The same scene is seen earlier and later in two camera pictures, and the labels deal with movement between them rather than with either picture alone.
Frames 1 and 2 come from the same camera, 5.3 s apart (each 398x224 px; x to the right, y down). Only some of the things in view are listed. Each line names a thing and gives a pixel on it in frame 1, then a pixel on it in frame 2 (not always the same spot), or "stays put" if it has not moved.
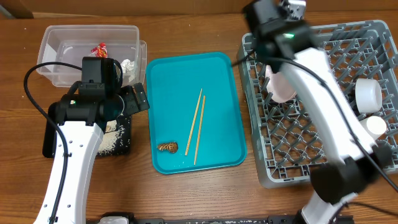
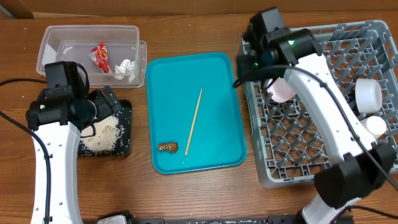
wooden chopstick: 194,121 stays put
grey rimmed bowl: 368,95 stays put
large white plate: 278,86 stays put
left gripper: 132,104 -> 106,109
